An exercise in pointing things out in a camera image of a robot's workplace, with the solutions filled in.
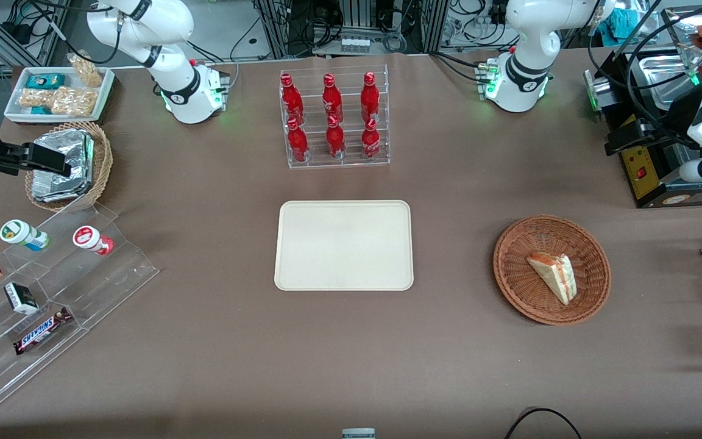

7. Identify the triangular sandwich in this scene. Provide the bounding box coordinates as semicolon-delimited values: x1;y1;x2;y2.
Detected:
526;252;578;305

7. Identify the white rectangular snack tray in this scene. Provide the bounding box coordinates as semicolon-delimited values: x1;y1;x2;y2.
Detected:
4;66;115;124

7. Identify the light tan wicker basket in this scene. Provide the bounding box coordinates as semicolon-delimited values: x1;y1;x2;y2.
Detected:
24;121;114;213

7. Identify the brown round wicker basket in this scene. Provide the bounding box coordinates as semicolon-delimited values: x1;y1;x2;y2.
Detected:
493;215;612;326

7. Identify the beige plastic tray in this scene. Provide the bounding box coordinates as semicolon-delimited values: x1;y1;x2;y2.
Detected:
274;200;414;291

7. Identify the foil wrapped food pack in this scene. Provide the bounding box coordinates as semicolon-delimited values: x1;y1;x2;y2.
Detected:
32;129;96;187
30;177;93;204

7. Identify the black food warmer appliance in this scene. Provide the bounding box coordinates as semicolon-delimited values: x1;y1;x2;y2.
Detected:
583;6;702;209

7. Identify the steel warmer pan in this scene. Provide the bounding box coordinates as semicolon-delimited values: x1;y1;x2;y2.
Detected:
639;54;696;112

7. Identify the green lid yogurt cup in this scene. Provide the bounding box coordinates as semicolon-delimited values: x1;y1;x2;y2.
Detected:
0;219;50;252

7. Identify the large clear bag of nuts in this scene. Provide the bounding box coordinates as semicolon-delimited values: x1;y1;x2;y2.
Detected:
51;87;99;118

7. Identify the teal snack box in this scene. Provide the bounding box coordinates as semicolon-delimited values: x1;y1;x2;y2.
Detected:
26;73;66;90

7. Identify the red lid yogurt cup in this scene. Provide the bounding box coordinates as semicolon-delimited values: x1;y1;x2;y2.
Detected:
73;226;115;256

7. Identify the teal cloth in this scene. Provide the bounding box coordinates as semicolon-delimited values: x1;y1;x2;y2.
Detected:
595;7;636;38

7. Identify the clear acrylic stepped shelf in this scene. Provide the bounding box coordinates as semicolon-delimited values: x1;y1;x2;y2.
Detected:
0;201;161;415

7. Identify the small black white box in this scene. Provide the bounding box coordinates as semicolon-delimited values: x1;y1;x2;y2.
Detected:
4;282;40;316

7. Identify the snickers chocolate bar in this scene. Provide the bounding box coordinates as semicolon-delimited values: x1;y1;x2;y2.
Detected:
13;306;74;356

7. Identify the red cola bottle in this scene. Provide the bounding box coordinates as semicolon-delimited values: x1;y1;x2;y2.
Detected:
286;118;310;163
361;118;382;161
280;73;305;124
322;73;344;121
325;115;347;160
360;71;381;123

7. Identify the clear acrylic bottle rack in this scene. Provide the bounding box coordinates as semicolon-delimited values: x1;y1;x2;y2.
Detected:
279;64;391;171

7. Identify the metal equipment rack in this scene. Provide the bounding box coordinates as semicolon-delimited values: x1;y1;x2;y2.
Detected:
253;0;449;59

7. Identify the black cable loop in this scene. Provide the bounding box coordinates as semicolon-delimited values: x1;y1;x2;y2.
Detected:
503;407;583;439

